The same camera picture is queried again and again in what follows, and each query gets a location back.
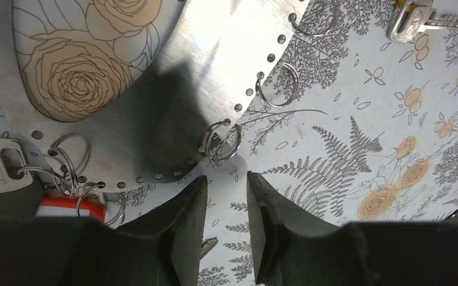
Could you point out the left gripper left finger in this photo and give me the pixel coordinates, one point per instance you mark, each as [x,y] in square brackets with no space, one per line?
[162,247]

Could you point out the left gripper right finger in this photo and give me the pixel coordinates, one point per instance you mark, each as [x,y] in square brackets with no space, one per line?
[288,243]

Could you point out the yellow tagged key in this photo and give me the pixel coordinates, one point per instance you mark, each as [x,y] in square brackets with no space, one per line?
[416,16]

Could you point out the floral patterned table mat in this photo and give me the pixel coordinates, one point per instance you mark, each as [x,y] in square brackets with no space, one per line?
[354,128]

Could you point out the red tagged key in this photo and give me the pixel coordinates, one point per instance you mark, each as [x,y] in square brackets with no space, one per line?
[27,190]

